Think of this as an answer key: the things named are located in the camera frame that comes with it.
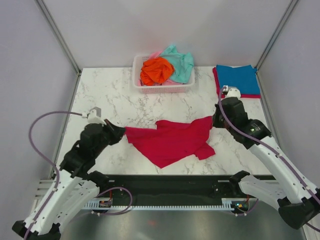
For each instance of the white cable duct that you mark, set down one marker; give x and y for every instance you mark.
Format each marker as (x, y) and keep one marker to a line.
(97, 205)

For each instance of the teal t shirt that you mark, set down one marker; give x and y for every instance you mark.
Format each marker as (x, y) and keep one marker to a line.
(183, 64)

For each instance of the aluminium frame post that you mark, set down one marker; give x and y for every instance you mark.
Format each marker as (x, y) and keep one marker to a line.
(277, 31)
(58, 35)

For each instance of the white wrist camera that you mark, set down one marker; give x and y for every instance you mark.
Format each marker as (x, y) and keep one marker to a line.
(93, 116)
(230, 92)

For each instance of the right aluminium frame post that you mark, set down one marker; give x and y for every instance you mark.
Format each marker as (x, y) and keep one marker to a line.
(277, 31)

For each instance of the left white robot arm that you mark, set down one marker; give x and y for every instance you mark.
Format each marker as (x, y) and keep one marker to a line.
(73, 186)

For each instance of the folded blue t shirt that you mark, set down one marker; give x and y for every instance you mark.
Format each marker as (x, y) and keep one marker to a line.
(237, 77)

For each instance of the folded red t shirt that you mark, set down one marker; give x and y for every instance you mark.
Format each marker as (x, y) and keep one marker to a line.
(217, 82)

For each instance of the orange t shirt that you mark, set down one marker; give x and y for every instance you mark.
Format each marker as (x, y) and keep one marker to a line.
(156, 71)

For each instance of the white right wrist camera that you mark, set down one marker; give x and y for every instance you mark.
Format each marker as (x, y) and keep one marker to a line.
(230, 92)

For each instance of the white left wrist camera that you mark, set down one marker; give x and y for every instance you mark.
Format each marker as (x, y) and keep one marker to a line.
(93, 116)

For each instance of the pink plastic laundry basket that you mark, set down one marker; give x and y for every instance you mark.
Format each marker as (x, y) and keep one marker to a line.
(168, 86)

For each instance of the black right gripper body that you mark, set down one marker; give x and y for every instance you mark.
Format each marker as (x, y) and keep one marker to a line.
(217, 120)

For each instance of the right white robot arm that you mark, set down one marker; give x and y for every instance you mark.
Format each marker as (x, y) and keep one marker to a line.
(298, 199)

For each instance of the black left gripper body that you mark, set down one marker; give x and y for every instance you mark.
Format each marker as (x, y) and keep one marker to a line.
(105, 143)

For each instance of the crimson red t shirt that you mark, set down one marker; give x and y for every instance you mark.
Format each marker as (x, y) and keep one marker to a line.
(171, 141)

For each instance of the pink t shirt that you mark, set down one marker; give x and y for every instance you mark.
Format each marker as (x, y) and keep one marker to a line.
(154, 55)

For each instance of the left aluminium frame post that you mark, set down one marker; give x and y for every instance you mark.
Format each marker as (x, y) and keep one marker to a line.
(58, 35)

